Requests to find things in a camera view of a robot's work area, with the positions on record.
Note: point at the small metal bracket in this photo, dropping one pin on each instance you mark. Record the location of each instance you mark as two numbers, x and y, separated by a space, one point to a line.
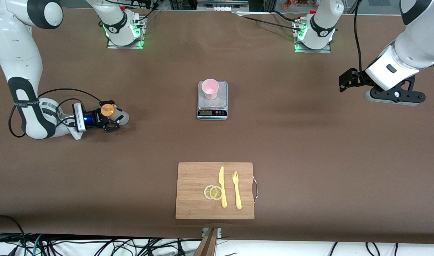
219 232

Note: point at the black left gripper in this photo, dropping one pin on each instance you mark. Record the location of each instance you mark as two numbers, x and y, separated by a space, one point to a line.
357 79

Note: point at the wooden cutting board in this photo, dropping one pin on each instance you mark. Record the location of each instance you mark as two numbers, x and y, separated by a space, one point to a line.
192 185

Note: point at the white squeeze bottle orange cap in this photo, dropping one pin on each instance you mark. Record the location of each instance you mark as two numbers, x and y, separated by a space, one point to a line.
107 111

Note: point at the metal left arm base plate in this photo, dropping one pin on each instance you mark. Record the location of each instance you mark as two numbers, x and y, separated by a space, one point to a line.
325 51

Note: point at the yellow plastic fork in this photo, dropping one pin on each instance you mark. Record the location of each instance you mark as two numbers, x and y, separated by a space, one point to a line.
238 199

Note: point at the silver digital kitchen scale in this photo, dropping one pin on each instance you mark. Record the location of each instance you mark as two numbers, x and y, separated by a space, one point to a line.
223 96

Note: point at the lemon slice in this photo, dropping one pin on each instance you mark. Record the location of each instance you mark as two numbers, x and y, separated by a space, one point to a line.
215 193
206 192

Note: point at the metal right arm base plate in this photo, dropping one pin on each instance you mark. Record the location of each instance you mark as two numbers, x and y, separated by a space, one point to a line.
112 45

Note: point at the white power strip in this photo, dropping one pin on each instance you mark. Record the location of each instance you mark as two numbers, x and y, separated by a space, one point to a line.
225 8

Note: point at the yellow plastic knife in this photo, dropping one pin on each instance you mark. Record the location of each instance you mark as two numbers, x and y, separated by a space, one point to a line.
221 177

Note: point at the wooden post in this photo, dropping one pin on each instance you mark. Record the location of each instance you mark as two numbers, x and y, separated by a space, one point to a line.
209 245

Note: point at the brown table cover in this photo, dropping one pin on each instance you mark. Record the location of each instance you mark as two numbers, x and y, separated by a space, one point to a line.
309 160

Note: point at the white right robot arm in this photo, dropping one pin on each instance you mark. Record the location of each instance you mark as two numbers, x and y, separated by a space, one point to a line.
17 46

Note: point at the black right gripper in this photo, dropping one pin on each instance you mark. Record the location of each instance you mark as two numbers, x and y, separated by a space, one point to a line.
95 117

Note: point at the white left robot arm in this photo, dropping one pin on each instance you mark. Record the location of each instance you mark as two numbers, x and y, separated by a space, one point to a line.
416 46

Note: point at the pink plastic cup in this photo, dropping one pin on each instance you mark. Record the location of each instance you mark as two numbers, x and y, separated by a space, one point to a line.
210 93

